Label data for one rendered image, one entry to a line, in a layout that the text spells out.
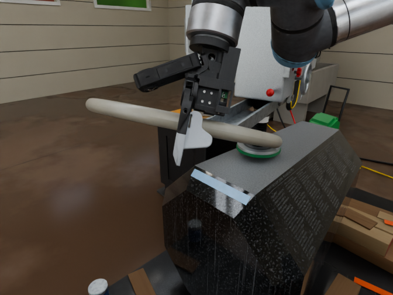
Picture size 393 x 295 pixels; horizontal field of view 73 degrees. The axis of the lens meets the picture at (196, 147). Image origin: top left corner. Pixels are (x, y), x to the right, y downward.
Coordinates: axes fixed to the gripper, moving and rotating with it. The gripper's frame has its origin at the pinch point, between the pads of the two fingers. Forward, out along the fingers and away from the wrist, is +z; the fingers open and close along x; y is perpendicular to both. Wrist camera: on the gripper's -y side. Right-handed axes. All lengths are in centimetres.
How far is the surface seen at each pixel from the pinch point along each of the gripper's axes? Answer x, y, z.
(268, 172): 69, 39, 7
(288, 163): 78, 50, 2
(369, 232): 118, 128, 38
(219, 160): 81, 18, 8
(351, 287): 89, 104, 62
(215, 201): 61, 17, 23
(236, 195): 57, 25, 18
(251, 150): 78, 32, 0
